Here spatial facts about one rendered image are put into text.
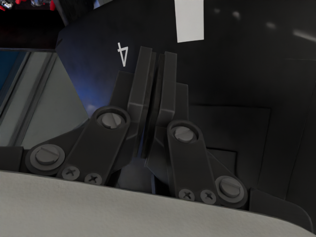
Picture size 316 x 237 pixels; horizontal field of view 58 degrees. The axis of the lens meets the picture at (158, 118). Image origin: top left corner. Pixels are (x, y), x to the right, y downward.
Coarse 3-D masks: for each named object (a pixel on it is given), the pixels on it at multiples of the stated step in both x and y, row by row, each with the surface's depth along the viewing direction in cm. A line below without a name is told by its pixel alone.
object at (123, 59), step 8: (128, 32) 18; (112, 40) 19; (120, 40) 18; (128, 40) 18; (112, 48) 19; (120, 48) 18; (128, 48) 18; (120, 56) 19; (128, 56) 18; (136, 56) 18; (120, 64) 19; (128, 64) 18
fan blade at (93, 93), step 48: (144, 0) 17; (240, 0) 14; (288, 0) 13; (96, 48) 20; (192, 48) 16; (240, 48) 15; (288, 48) 14; (96, 96) 21; (192, 96) 16; (240, 96) 15; (288, 96) 14; (240, 144) 15; (288, 144) 14; (288, 192) 15
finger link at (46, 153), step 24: (144, 48) 12; (120, 72) 12; (144, 72) 11; (120, 96) 11; (144, 96) 10; (144, 120) 10; (48, 144) 8; (72, 144) 9; (48, 168) 8; (120, 168) 10
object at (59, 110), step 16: (32, 64) 122; (48, 64) 123; (32, 80) 118; (48, 80) 119; (64, 80) 121; (16, 96) 113; (48, 96) 116; (64, 96) 117; (16, 112) 110; (48, 112) 112; (64, 112) 113; (80, 112) 115; (0, 128) 106; (32, 128) 108; (48, 128) 109; (64, 128) 110; (0, 144) 103; (32, 144) 105
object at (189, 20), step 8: (176, 0) 16; (184, 0) 16; (192, 0) 15; (200, 0) 15; (176, 8) 16; (184, 8) 16; (192, 8) 15; (200, 8) 15; (176, 16) 16; (184, 16) 16; (192, 16) 16; (200, 16) 15; (176, 24) 16; (184, 24) 16; (192, 24) 16; (200, 24) 15; (184, 32) 16; (192, 32) 16; (200, 32) 16; (184, 40) 16; (192, 40) 16
